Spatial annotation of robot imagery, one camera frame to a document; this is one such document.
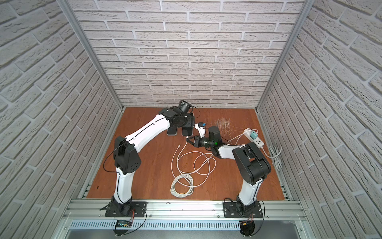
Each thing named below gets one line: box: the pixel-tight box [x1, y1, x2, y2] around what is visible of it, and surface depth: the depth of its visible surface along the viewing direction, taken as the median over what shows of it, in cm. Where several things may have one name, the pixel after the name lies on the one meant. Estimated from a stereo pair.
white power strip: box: [243, 127, 265, 149], surface depth 100 cm
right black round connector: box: [239, 220, 256, 237], surface depth 72 cm
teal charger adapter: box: [249, 130, 259, 140], surface depth 97 cm
